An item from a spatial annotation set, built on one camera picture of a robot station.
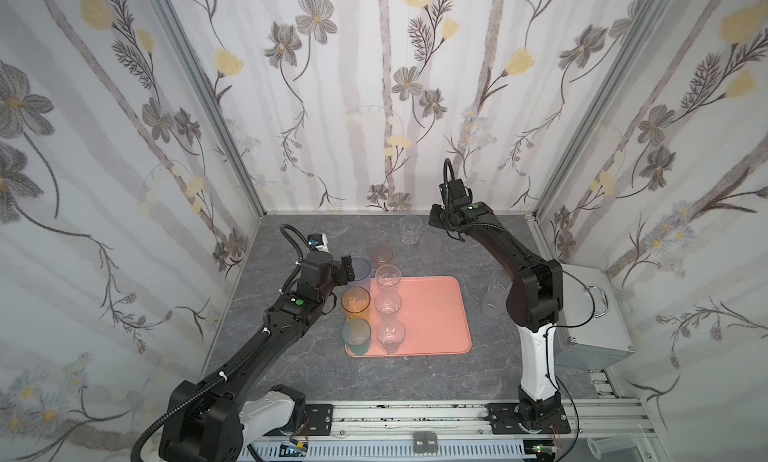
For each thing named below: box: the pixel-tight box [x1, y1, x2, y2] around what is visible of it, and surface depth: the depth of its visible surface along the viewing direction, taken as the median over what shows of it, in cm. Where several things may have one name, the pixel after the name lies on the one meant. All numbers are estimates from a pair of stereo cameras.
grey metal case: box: [554, 264, 635, 370], surface depth 76 cm
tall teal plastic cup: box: [342, 317, 372, 356], surface depth 82 cm
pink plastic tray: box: [346, 276, 472, 358], surface depth 91 cm
